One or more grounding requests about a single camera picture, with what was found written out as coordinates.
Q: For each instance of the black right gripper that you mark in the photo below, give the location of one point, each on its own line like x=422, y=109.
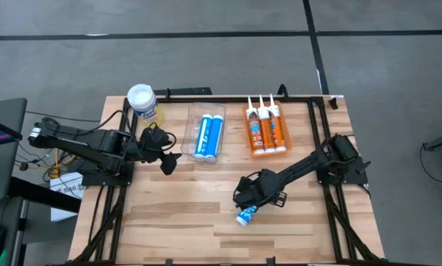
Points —
x=256, y=190

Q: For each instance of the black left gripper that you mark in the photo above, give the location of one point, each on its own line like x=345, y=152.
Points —
x=153, y=144

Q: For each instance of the blue silicone caulk tube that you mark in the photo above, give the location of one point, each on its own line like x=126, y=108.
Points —
x=214, y=136
x=203, y=136
x=245, y=218

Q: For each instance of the orange Gorilla sealant tube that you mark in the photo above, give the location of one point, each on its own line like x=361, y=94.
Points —
x=256, y=133
x=278, y=129
x=267, y=131

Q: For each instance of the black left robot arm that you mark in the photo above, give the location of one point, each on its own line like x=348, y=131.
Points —
x=80, y=142

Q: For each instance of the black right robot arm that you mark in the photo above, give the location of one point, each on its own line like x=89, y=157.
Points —
x=302, y=166

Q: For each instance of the Lysol wipes canister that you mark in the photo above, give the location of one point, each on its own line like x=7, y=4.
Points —
x=141, y=97

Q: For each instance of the clear plastic tray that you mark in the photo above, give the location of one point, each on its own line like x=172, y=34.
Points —
x=191, y=122

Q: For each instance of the orange plastic tray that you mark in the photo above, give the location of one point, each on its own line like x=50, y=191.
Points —
x=288, y=140

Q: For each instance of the white paper sheet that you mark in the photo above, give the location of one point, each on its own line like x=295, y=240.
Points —
x=64, y=184

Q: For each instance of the black desk leg bar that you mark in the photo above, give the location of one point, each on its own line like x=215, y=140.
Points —
x=40, y=194

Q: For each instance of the black computer monitor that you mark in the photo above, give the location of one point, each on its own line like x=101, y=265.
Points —
x=6, y=111

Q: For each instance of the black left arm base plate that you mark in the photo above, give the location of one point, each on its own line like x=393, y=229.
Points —
x=106, y=179

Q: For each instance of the black overhead camera mount bar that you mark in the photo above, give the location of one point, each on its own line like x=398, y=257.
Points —
x=191, y=91

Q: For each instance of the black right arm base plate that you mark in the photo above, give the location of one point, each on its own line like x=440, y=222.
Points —
x=350, y=173

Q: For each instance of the small black corner bracket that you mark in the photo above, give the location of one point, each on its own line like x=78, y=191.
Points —
x=333, y=103

